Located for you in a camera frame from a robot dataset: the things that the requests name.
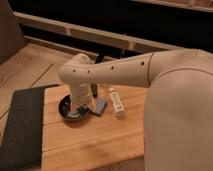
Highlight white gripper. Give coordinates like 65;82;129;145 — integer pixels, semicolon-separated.
70;84;92;109

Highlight white eraser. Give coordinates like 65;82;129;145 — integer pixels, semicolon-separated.
110;92;125;116

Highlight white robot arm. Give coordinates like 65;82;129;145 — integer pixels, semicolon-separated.
59;49;213;171

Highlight small black rectangular block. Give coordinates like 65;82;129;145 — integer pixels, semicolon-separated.
90;84;98;98

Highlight black round bowl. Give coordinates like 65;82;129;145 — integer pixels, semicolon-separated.
58;95;89;121

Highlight blue sponge block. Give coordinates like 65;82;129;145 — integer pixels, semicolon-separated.
92;99;107;116

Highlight dark grey mat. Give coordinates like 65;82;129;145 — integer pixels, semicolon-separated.
0;84;56;171

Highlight wooden shelf rail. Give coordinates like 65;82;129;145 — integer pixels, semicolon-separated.
14;12;180;53

